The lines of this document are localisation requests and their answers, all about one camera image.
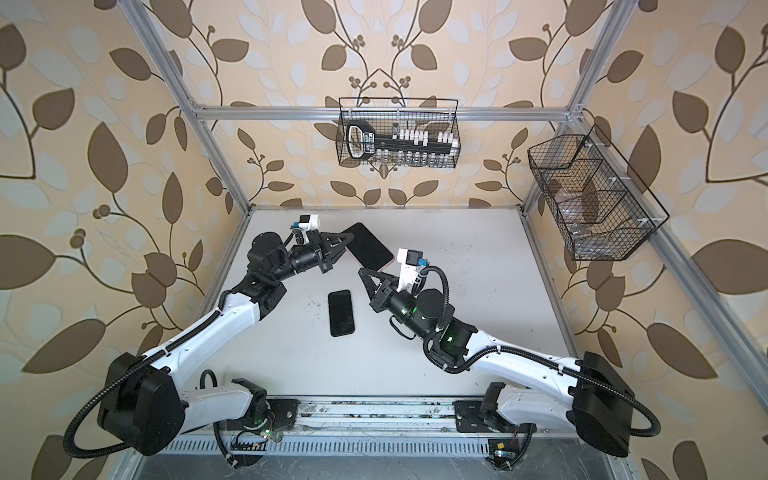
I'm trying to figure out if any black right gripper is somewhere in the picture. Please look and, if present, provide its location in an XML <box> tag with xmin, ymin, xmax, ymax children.
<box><xmin>363</xmin><ymin>268</ymin><xmax>432</xmax><ymax>345</ymax></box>

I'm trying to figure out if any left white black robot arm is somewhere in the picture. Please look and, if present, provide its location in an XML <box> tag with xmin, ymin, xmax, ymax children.
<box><xmin>97</xmin><ymin>228</ymin><xmax>354</xmax><ymax>455</ymax></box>

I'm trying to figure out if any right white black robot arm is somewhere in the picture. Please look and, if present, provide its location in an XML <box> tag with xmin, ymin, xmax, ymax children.
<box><xmin>358</xmin><ymin>268</ymin><xmax>635</xmax><ymax>457</ymax></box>

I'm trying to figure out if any black phone on table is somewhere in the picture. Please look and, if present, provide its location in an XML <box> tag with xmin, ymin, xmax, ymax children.
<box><xmin>328</xmin><ymin>290</ymin><xmax>355</xmax><ymax>338</ymax></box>

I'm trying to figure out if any black tool in basket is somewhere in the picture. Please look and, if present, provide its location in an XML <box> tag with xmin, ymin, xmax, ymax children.
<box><xmin>337</xmin><ymin>119</ymin><xmax>461</xmax><ymax>163</ymax></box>

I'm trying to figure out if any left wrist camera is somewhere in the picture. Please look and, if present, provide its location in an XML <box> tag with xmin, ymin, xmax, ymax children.
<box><xmin>291</xmin><ymin>214</ymin><xmax>319</xmax><ymax>232</ymax></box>

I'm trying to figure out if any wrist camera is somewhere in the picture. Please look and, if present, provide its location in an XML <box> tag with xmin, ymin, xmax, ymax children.
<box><xmin>396</xmin><ymin>248</ymin><xmax>429</xmax><ymax>295</ymax></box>
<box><xmin>291</xmin><ymin>214</ymin><xmax>319</xmax><ymax>232</ymax></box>

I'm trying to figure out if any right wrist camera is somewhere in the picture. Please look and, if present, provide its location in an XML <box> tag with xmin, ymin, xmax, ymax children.
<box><xmin>396</xmin><ymin>248</ymin><xmax>429</xmax><ymax>295</ymax></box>

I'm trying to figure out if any back wall wire basket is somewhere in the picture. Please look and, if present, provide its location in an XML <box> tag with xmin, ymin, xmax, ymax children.
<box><xmin>335</xmin><ymin>95</ymin><xmax>462</xmax><ymax>169</ymax></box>

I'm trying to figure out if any wall wire basket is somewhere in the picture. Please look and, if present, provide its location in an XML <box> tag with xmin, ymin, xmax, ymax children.
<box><xmin>335</xmin><ymin>95</ymin><xmax>462</xmax><ymax>169</ymax></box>
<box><xmin>527</xmin><ymin>125</ymin><xmax>670</xmax><ymax>261</ymax></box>

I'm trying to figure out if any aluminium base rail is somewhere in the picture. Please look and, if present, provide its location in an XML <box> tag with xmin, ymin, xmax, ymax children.
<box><xmin>128</xmin><ymin>395</ymin><xmax>625</xmax><ymax>439</ymax></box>

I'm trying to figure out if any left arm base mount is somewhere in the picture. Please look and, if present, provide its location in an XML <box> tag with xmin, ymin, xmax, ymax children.
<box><xmin>213</xmin><ymin>398</ymin><xmax>299</xmax><ymax>469</ymax></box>

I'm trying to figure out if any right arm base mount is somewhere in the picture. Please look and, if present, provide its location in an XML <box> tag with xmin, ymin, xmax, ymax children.
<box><xmin>453</xmin><ymin>400</ymin><xmax>537</xmax><ymax>472</ymax></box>

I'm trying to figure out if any right wall wire basket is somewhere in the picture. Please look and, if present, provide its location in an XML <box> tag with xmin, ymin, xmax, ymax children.
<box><xmin>527</xmin><ymin>125</ymin><xmax>670</xmax><ymax>261</ymax></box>

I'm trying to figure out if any left black corrugated cable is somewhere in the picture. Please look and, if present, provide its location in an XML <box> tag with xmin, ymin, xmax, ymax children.
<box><xmin>62</xmin><ymin>305</ymin><xmax>223</xmax><ymax>460</ymax></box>

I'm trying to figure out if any black corrugated cable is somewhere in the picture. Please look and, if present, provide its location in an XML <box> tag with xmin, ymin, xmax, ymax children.
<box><xmin>62</xmin><ymin>305</ymin><xmax>223</xmax><ymax>460</ymax></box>
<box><xmin>413</xmin><ymin>265</ymin><xmax>662</xmax><ymax>438</ymax></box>

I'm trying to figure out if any right black corrugated cable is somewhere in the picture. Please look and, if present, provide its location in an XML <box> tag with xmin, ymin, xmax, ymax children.
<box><xmin>413</xmin><ymin>265</ymin><xmax>662</xmax><ymax>438</ymax></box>

